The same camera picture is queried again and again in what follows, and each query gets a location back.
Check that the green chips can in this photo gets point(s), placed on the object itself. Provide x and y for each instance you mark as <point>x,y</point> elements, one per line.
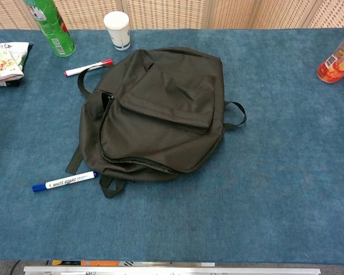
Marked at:
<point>53,25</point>

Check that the blue capped whiteboard marker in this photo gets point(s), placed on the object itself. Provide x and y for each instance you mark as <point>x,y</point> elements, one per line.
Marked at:
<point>66,182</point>

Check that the orange drink bottle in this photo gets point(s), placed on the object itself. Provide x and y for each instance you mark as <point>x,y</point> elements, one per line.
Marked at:
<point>336,63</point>

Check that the white snack bag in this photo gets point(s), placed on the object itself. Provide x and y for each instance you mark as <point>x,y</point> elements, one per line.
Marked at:
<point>3,63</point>

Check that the aluminium profile rail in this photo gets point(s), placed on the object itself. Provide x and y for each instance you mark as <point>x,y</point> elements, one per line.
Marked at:
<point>172,270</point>

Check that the black fabric backpack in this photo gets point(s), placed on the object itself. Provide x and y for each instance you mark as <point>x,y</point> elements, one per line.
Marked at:
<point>160,114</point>

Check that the blue felt table cover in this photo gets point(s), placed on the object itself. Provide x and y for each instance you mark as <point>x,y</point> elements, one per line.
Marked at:
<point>246,215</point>

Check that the white paper cup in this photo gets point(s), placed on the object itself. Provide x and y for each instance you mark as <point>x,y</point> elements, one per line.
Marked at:
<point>118,28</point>

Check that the wicker folding screen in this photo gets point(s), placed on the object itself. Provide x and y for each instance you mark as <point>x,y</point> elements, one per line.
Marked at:
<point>172,14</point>

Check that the orange striped base panel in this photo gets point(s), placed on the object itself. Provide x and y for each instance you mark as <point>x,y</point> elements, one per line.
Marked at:
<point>103,263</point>

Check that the red capped whiteboard marker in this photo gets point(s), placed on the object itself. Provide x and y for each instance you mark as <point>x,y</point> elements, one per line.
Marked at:
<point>86,68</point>

